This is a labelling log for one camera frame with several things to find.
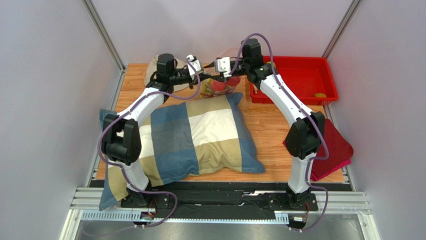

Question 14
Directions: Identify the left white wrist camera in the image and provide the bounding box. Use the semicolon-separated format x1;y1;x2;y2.
186;54;204;79

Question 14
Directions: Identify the aluminium frame rail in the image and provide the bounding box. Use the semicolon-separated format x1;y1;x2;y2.
60;181;380;240

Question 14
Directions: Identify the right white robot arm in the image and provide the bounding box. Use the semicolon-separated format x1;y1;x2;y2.
206;38;326;210

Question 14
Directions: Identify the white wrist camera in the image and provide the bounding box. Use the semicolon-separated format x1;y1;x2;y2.
186;54;204;79
213;57;232;78

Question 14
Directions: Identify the beige bucket hat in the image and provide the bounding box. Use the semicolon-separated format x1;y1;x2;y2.
143;55;189;92

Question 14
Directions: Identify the clear zip top bag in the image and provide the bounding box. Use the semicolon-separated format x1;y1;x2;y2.
200;47;241;99

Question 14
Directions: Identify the folded red cloth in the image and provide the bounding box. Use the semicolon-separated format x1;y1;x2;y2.
282;118;355;182

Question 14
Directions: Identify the garlic bulb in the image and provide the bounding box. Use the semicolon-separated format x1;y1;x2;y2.
252;84;259;95

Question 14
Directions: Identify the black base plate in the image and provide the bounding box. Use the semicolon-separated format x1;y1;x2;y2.
88;179;354;221

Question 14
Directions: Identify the plaid pillow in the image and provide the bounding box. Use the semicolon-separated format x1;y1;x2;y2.
98;91;266;212

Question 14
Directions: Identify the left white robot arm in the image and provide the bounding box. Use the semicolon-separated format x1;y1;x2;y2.
97;53;204;203

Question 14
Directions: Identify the small yellow green fruit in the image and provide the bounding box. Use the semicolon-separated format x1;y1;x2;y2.
314;92;327;98

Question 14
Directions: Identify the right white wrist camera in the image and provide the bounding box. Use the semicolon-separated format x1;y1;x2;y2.
213;57;232;78

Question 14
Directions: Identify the red plastic tray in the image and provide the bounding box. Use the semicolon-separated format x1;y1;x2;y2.
248;55;340;105

